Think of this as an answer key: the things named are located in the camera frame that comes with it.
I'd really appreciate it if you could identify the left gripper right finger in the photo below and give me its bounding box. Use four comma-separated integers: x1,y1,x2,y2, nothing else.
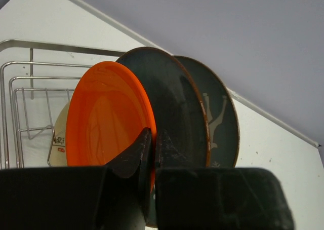
155,130,295,229

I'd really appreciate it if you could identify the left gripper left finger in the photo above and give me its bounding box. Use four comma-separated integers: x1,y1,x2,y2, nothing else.
1,128,152,229

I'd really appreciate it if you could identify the cream floral round plate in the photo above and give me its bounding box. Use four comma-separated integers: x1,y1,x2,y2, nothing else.
48,102,70,167

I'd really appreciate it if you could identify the grey deer pattern plate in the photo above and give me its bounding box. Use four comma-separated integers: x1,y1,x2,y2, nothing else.
175,55,240,168

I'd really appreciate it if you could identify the teal round ceramic plate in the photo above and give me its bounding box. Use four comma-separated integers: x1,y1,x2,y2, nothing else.
117,47,210,229

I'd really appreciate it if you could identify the orange round plate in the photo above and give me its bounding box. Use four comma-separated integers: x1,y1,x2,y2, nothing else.
65,60,157,193

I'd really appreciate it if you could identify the wire dish rack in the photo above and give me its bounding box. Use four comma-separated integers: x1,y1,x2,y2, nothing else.
1,39,123,169

